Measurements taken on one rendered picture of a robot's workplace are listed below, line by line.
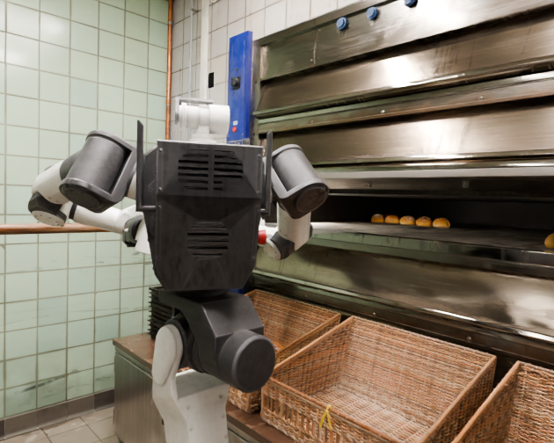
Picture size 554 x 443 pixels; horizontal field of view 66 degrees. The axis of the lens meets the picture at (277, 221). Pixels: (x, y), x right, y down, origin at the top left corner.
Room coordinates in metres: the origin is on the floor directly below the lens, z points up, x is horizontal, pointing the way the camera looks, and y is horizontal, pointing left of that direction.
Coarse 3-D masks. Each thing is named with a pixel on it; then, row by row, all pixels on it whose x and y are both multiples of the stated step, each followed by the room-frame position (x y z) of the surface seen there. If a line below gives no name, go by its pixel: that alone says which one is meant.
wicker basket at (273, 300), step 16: (256, 304) 2.09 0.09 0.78; (272, 304) 2.01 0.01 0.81; (288, 304) 1.93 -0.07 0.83; (304, 304) 1.86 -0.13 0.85; (272, 320) 1.98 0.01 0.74; (288, 320) 1.90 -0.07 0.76; (304, 320) 1.83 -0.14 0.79; (320, 320) 1.77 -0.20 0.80; (336, 320) 1.70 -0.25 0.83; (288, 336) 1.87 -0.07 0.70; (304, 336) 1.58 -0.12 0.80; (320, 336) 1.64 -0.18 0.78; (288, 352) 1.53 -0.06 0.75; (304, 368) 1.59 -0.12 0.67; (304, 384) 1.59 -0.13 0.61; (240, 400) 1.44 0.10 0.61; (256, 400) 1.43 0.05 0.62
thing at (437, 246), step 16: (336, 240) 1.79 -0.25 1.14; (352, 240) 1.73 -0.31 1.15; (368, 240) 1.68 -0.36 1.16; (384, 240) 1.62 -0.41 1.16; (400, 240) 1.57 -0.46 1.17; (416, 240) 1.53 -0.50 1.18; (432, 240) 1.51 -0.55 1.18; (464, 256) 1.40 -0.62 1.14; (480, 256) 1.37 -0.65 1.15; (496, 256) 1.33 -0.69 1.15; (512, 256) 1.30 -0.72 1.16; (528, 256) 1.27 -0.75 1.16; (544, 256) 1.24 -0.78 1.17
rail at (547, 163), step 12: (324, 168) 1.66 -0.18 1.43; (336, 168) 1.62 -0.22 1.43; (348, 168) 1.58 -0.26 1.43; (360, 168) 1.54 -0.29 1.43; (372, 168) 1.50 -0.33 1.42; (384, 168) 1.47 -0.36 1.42; (396, 168) 1.44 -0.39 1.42; (408, 168) 1.40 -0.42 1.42; (420, 168) 1.37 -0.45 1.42; (432, 168) 1.34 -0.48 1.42; (444, 168) 1.31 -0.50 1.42; (456, 168) 1.29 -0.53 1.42; (468, 168) 1.26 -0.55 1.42; (480, 168) 1.24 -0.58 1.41
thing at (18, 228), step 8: (0, 224) 1.15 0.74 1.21; (8, 224) 1.16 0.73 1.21; (16, 224) 1.17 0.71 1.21; (24, 224) 1.19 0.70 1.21; (32, 224) 1.20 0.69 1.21; (40, 224) 1.21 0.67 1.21; (64, 224) 1.26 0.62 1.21; (72, 224) 1.27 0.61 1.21; (80, 224) 1.29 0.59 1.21; (0, 232) 1.14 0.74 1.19; (8, 232) 1.16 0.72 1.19; (16, 232) 1.17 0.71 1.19; (24, 232) 1.18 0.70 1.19; (32, 232) 1.20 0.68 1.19; (40, 232) 1.21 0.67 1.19; (48, 232) 1.23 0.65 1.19; (56, 232) 1.24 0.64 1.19; (64, 232) 1.26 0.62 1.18; (72, 232) 1.27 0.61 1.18; (80, 232) 1.29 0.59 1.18; (88, 232) 1.31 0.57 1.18
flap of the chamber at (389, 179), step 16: (320, 176) 1.67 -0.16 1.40; (336, 176) 1.61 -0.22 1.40; (352, 176) 1.56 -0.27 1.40; (368, 176) 1.51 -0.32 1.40; (384, 176) 1.46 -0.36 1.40; (400, 176) 1.42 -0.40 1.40; (416, 176) 1.38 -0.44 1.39; (432, 176) 1.34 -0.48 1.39; (448, 176) 1.30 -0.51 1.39; (464, 176) 1.26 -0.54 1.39; (480, 176) 1.23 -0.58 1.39; (496, 176) 1.20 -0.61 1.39; (512, 176) 1.17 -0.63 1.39; (528, 176) 1.14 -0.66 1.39; (544, 176) 1.12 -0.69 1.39
